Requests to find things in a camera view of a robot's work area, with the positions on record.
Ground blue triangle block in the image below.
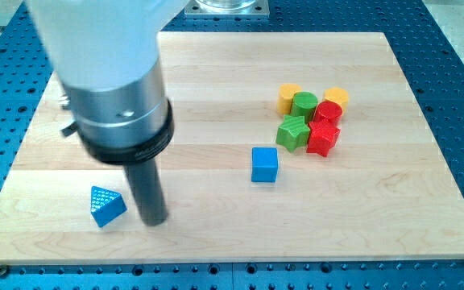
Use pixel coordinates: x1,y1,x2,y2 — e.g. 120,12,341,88
90,186,127,228

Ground green star block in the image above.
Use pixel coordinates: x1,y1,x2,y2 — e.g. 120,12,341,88
275,114,310,152

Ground blue cube block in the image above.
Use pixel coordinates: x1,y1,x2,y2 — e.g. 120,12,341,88
251,147,279,183

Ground yellow hexagon block left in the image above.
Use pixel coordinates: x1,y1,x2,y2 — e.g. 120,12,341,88
276,83,302,115

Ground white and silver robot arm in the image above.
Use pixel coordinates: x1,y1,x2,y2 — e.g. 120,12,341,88
27,0,187,165

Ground wooden board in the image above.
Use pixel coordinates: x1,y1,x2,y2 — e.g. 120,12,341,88
0,32,464,265

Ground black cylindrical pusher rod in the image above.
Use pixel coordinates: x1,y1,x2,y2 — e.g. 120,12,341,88
124,159,168,226

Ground green cylinder block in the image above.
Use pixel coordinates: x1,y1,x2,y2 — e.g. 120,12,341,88
290,92,318,123

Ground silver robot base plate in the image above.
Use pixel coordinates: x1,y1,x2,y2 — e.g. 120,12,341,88
184,0,270,19

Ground red star block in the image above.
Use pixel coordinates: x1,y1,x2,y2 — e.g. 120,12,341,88
306,120,341,157

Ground red cylinder block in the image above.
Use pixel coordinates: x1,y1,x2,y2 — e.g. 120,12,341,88
313,101,343,126

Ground yellow cylinder block right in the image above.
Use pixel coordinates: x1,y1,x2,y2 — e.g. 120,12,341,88
322,87,350,114

